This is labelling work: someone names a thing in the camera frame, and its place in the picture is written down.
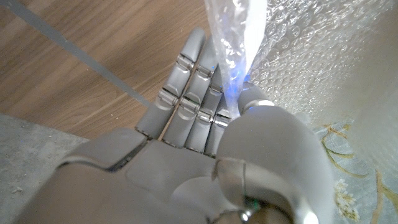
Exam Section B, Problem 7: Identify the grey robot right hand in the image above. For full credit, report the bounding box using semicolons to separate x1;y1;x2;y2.
14;27;335;224

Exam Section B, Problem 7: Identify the bubble wrap roll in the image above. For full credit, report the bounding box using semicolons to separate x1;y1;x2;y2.
203;0;398;175

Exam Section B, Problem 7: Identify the floral backdrop cloth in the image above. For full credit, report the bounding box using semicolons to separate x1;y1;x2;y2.
310;121;398;224

